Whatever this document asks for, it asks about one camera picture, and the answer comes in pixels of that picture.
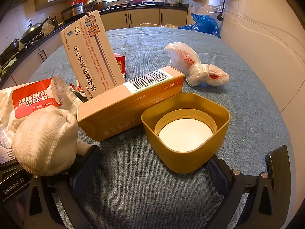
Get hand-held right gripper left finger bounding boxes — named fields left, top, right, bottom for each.
left=23, top=145, right=105, bottom=229

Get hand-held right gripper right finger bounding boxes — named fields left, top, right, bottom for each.
left=202, top=155, right=285, bottom=229

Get golden square plastic lid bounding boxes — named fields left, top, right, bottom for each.
left=140, top=93, right=231, bottom=174

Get orange cardboard box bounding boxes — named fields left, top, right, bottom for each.
left=77, top=67, right=185, bottom=142

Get red white wet wipe packet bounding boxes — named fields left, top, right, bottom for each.
left=0, top=78, right=63, bottom=148

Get small red white wrapper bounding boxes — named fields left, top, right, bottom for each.
left=70, top=82, right=85, bottom=97

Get red snack wrapper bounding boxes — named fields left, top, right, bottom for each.
left=114, top=52, right=127, bottom=78

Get white medicine box purple stripe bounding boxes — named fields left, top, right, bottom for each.
left=60, top=10, right=125, bottom=101

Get knotted white plastic bag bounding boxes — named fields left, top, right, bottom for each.
left=164, top=42, right=230, bottom=87

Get person's left hand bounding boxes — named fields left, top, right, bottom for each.
left=11, top=105, right=79, bottom=176

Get white paper sheet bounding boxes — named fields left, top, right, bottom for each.
left=0, top=129, right=17, bottom=165

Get green vegetables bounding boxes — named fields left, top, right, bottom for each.
left=0, top=57, right=17, bottom=75

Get black wok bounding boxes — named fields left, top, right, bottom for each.
left=0, top=38, right=21, bottom=64

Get blue-grey tablecloth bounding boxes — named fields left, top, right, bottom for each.
left=29, top=27, right=296, bottom=229

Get wok with steel lid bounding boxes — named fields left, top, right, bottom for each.
left=20, top=15, right=50, bottom=44

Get blue plastic bag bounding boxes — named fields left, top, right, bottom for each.
left=178, top=13, right=221, bottom=39

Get yellow plastic bag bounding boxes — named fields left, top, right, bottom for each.
left=135, top=23, right=179, bottom=29

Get steel rice cooker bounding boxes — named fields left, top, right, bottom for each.
left=61, top=2, right=85, bottom=22

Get cream base cabinets black counter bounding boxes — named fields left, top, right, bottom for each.
left=0, top=3, right=191, bottom=86

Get brown pot with lid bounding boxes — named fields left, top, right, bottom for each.
left=84, top=0, right=108, bottom=11

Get black power cable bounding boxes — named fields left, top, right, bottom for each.
left=216, top=0, right=233, bottom=22

